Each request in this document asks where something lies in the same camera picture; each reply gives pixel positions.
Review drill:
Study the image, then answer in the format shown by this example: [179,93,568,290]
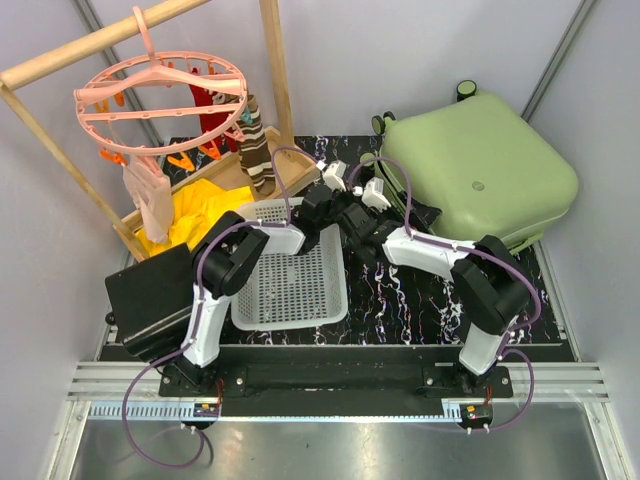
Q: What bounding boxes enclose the green hard-shell suitcase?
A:
[360,79,579,252]

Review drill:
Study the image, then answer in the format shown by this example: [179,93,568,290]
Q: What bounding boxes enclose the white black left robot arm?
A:
[180,185,348,396]

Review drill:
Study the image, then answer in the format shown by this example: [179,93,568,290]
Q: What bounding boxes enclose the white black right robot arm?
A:
[332,201,536,397]

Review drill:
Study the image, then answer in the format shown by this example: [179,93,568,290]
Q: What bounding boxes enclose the white plastic mesh basket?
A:
[231,224,348,331]

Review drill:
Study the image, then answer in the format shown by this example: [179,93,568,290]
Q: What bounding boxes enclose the wooden clothes rack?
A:
[1,1,320,261]

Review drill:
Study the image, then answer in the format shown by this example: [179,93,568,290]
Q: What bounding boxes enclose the brown striped sock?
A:
[237,94,275,196]

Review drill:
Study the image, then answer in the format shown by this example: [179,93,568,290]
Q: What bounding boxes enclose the teal clothespin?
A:
[240,108,253,124]

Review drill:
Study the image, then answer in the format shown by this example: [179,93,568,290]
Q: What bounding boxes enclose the yellow shorts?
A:
[136,179,254,256]

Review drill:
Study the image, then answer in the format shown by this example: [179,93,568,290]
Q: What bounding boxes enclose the pink round clip hanger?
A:
[74,6,249,167]

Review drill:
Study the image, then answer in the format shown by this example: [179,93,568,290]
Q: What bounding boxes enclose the orange clothespin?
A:
[167,152,195,172]

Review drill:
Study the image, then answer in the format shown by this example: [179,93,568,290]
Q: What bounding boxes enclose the red garment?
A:
[187,69,236,146]

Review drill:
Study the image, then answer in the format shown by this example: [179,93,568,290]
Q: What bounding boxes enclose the pale pink garment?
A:
[123,156,174,244]

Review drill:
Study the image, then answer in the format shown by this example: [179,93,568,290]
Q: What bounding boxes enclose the black box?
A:
[105,245,199,363]

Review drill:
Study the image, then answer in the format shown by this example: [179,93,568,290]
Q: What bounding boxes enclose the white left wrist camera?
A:
[317,160,347,191]

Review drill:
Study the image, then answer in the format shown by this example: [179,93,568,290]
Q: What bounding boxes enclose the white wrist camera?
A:
[317,160,347,191]
[352,177,391,212]

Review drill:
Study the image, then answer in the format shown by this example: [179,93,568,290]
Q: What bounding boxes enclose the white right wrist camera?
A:
[352,177,391,212]

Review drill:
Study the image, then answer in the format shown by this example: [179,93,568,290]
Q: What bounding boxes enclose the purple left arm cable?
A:
[121,145,326,470]

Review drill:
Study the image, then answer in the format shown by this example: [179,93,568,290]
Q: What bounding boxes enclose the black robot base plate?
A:
[97,342,561,421]

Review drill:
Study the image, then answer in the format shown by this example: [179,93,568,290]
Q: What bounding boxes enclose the aluminium frame rail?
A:
[47,347,639,479]

